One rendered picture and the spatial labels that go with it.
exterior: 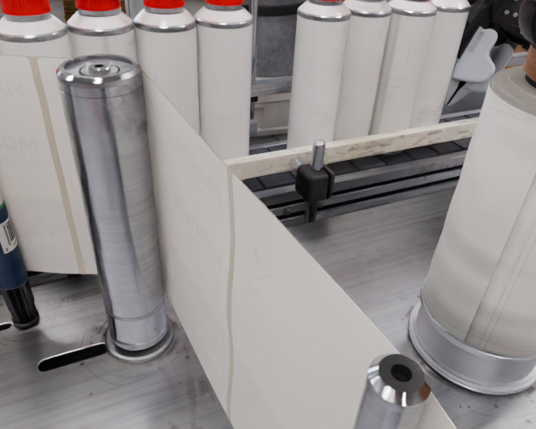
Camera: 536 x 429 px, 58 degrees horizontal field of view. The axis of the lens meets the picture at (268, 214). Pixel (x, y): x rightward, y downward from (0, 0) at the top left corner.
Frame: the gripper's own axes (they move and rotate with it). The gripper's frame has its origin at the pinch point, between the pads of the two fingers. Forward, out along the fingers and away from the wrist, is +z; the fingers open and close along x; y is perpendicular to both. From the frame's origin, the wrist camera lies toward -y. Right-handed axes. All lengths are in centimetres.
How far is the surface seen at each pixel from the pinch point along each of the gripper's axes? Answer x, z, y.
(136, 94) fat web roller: -41.8, 9.9, 20.8
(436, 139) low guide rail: -2.4, 5.3, 4.8
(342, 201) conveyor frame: -11.0, 16.1, 6.0
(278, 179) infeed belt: -18.5, 17.0, 3.6
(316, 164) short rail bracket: -20.2, 12.5, 9.4
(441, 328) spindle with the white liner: -21.0, 14.3, 28.9
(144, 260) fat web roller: -37.6, 18.5, 21.3
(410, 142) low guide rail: -5.9, 7.0, 4.8
